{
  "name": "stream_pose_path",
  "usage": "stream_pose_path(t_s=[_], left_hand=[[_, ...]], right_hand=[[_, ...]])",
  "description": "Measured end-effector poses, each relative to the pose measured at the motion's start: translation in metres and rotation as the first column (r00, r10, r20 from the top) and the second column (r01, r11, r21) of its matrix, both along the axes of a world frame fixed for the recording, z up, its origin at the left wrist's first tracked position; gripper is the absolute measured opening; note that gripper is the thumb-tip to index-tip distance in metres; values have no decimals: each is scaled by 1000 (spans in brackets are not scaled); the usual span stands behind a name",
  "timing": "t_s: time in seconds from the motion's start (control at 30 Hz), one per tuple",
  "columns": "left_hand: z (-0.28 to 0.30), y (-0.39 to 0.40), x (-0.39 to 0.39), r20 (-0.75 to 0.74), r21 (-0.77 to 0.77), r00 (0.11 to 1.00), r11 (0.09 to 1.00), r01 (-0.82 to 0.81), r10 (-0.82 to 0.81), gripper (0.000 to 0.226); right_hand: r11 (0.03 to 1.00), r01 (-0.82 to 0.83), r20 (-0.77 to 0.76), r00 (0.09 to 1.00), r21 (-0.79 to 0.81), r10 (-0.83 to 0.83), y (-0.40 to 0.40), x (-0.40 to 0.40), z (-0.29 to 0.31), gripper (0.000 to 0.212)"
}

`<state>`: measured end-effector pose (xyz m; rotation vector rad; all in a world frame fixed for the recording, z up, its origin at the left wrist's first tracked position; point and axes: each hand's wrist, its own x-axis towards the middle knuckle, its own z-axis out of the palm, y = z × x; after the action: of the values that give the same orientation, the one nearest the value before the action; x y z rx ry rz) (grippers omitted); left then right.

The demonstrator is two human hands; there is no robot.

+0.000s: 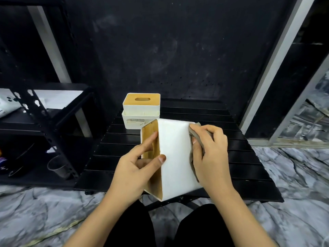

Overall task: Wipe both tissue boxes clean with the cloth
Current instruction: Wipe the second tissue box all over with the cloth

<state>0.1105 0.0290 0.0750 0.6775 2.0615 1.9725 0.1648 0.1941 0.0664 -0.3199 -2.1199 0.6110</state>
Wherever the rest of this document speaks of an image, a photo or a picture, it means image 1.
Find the person's right forearm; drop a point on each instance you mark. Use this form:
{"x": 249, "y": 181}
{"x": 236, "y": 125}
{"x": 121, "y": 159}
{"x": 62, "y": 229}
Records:
{"x": 244, "y": 221}

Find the white board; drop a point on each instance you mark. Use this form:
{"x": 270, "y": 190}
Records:
{"x": 61, "y": 99}

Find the black table leg frame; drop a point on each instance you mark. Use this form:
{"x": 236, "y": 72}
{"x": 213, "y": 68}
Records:
{"x": 164, "y": 203}

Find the person's black trousers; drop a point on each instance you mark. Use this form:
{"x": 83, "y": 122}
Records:
{"x": 203, "y": 228}

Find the white door frame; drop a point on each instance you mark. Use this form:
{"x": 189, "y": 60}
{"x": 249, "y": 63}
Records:
{"x": 277, "y": 61}

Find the person's left hand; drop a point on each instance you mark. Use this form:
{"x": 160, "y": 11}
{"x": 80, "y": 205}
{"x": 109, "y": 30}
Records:
{"x": 128, "y": 177}

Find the white handheld controller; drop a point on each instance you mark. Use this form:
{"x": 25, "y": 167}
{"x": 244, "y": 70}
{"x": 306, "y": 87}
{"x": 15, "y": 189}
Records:
{"x": 7, "y": 104}

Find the grey cleaning cloth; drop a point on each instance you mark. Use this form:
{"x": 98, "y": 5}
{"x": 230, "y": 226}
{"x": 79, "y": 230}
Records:
{"x": 192, "y": 162}

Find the black metal shelf rack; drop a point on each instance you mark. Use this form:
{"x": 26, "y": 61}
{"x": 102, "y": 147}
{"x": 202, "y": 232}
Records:
{"x": 48, "y": 131}

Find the grey metal cup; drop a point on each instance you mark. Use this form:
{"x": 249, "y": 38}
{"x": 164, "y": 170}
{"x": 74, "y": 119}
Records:
{"x": 59, "y": 167}

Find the person's right hand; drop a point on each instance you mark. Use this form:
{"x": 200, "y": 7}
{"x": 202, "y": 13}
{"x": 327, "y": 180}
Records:
{"x": 216, "y": 167}

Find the white frame post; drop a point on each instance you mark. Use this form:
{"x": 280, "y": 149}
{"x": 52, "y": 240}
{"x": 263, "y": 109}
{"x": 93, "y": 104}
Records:
{"x": 51, "y": 48}

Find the purple snack packet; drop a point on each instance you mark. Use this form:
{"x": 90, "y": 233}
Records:
{"x": 2, "y": 163}

